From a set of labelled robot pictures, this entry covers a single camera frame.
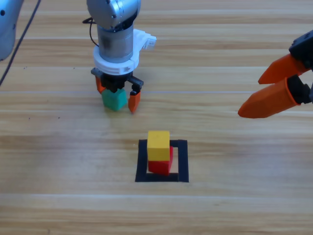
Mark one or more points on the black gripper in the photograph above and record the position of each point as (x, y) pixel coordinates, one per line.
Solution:
(303, 51)
(115, 82)

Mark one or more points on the green cube block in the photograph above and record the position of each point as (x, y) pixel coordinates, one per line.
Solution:
(113, 101)

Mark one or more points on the yellow cube block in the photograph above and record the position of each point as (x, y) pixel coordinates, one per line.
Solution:
(158, 147)

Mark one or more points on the red cube block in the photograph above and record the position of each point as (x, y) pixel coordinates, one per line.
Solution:
(160, 167)

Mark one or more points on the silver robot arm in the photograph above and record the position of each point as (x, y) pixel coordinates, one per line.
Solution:
(115, 44)

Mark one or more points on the black tape square outline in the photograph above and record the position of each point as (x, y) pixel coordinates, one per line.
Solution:
(183, 161)

